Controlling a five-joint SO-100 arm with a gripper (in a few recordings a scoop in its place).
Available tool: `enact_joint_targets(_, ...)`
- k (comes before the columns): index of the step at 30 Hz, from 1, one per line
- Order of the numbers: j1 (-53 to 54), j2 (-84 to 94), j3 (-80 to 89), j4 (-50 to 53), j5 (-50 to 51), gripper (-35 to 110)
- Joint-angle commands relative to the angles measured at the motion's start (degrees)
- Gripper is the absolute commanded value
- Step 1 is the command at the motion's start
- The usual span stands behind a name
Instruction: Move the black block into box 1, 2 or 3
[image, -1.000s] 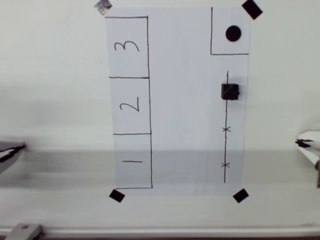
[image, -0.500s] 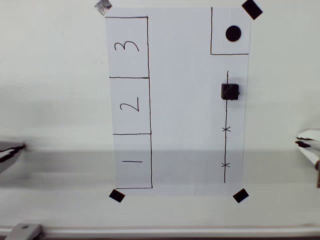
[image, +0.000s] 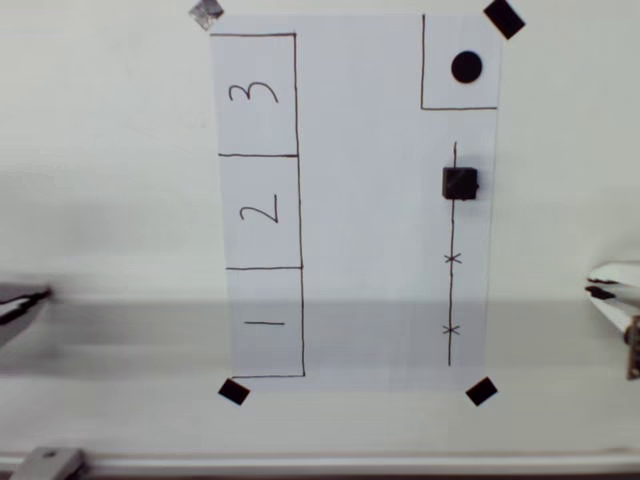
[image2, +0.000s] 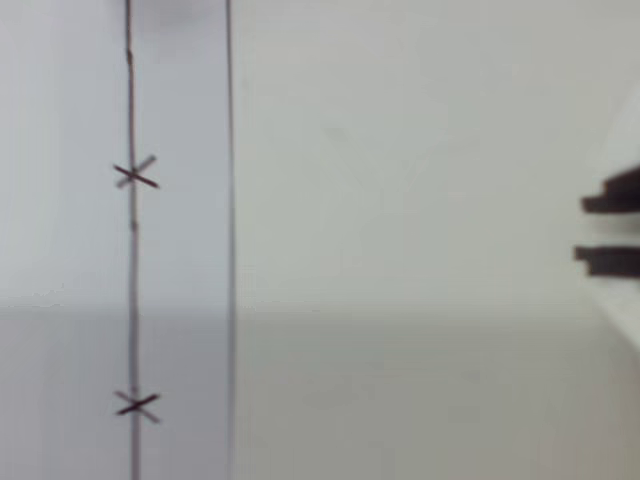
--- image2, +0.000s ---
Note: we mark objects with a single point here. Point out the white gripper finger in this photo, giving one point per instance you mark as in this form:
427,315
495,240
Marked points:
615,265
622,192

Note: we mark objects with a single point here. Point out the white paper sheet with markings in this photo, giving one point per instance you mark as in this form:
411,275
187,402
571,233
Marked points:
65,225

